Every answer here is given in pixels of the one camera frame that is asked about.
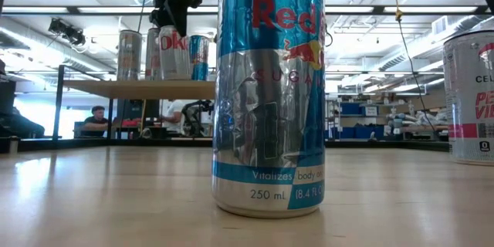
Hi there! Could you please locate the white Celsius Peach Vibe can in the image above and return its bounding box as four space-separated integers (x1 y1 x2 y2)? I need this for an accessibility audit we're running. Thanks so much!
144 27 162 82
442 30 494 167

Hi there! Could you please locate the silver Diet Coke can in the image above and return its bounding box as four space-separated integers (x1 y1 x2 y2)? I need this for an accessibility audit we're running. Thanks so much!
157 25 191 82

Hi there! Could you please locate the white Celsius Tropical Vibe can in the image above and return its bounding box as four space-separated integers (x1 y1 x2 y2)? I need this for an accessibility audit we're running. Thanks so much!
117 29 143 82

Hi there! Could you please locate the dented blue Red Bull can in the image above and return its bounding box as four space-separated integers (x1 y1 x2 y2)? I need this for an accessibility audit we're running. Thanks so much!
211 0 326 219

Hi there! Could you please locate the black ceiling-mounted device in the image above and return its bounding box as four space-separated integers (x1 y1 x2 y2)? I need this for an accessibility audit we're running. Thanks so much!
48 18 86 47

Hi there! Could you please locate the black equipment box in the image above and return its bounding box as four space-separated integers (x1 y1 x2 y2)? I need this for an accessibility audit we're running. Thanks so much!
0 80 17 113

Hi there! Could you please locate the blue storage bin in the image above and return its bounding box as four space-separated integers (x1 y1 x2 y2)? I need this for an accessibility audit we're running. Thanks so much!
327 125 391 140
339 102 363 117

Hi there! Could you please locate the black overhead light beam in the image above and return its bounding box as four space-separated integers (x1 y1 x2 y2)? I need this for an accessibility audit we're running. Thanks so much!
0 5 494 17

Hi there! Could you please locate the white air vent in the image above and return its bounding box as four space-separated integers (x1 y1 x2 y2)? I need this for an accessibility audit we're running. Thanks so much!
431 15 448 36

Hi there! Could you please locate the wooden workbench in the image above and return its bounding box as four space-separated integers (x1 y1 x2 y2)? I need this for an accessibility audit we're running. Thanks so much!
393 123 451 142

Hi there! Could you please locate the white bag pile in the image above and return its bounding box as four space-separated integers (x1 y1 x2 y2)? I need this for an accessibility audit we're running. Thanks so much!
387 107 448 127

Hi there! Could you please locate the black hanging cable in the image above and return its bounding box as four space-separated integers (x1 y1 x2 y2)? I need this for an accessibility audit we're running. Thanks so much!
129 0 151 82

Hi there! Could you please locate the black aluminium table frame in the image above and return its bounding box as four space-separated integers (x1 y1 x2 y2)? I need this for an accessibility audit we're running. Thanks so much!
0 135 451 154

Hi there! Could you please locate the yellow hanging cable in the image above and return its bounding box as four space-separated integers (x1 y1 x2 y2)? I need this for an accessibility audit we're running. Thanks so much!
391 0 439 136

